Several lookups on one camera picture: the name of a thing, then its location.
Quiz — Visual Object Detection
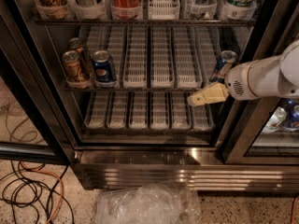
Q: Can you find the orange cable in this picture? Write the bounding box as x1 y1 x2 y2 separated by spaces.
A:
20 161 64 224

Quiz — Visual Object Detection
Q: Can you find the open fridge door left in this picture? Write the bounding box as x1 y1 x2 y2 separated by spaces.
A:
0 0 75 165

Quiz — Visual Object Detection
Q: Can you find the gold patterned can top shelf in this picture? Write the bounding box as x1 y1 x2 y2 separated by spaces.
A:
36 0 68 20

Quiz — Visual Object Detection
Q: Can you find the stainless steel fridge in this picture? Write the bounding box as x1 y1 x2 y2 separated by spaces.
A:
6 0 299 194

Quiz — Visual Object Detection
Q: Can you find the black cable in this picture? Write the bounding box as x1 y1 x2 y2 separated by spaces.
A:
0 160 76 224

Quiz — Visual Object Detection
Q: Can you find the blue silver redbull can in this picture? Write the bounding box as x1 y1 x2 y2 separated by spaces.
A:
209 50 238 83

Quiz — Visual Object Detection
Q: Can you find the gold brown front can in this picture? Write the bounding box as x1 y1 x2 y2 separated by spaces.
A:
62 50 90 82

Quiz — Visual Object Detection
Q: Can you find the gold brown rear can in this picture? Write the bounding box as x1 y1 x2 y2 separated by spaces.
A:
67 37 91 73

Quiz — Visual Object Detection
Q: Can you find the middle wire shelf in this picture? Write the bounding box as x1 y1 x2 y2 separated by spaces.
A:
63 85 203 92

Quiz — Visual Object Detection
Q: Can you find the wire shelf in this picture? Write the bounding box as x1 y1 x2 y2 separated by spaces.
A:
35 19 255 27
63 85 203 92

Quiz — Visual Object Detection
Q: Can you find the blue pepsi can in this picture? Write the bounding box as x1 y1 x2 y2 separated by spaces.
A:
92 50 117 83

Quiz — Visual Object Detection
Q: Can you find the blue can behind glass door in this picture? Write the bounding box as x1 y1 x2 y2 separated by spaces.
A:
281 99 299 132

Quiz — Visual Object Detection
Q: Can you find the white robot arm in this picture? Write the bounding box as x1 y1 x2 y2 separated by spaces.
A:
187 40 299 106

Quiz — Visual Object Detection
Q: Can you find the white tray top shelf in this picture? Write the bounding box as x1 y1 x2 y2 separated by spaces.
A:
148 0 180 21

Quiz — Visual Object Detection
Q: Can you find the white green can top shelf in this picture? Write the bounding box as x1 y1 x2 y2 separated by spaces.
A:
225 0 253 20

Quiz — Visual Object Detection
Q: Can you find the clear plastic bag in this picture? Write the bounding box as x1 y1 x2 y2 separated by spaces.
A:
95 183 201 224

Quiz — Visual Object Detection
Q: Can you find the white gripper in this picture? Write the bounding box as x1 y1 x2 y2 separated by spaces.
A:
187 61 259 106

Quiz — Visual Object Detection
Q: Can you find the gold brown can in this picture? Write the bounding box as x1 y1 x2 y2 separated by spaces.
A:
62 50 90 82
67 37 91 73

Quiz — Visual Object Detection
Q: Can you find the top wire shelf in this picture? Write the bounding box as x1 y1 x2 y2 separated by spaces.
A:
35 19 255 27

